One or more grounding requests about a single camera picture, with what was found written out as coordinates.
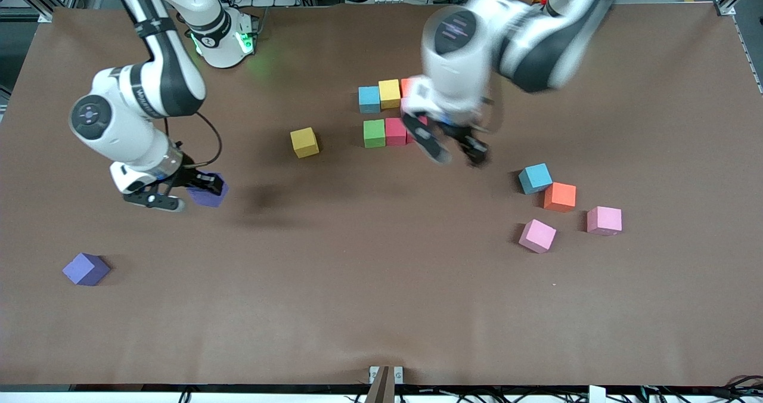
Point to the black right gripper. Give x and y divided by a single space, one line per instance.
187 176

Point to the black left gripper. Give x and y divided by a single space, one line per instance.
458 132

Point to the purple foam cube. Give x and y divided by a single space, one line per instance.
86 269
208 200

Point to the red foam cube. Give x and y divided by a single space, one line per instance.
410 137
395 132

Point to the orange foam cube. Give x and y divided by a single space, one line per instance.
560 197
405 87

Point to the pink foam cube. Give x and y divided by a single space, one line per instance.
537 235
604 220

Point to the green foam cube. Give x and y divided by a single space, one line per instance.
374 133

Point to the yellow foam cube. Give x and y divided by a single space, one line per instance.
389 93
304 142

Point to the blue foam cube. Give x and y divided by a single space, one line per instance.
369 99
534 177

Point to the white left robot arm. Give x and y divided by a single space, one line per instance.
536 39

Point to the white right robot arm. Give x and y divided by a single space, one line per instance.
167 81

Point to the paper table cover sheet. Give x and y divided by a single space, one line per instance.
381 307

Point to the white left camera mount bracket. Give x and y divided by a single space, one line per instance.
420 99

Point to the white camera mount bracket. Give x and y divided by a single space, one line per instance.
420 99
128 177

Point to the white right camera mount bracket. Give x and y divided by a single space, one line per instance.
128 177

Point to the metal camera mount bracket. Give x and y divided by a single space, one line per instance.
387 374

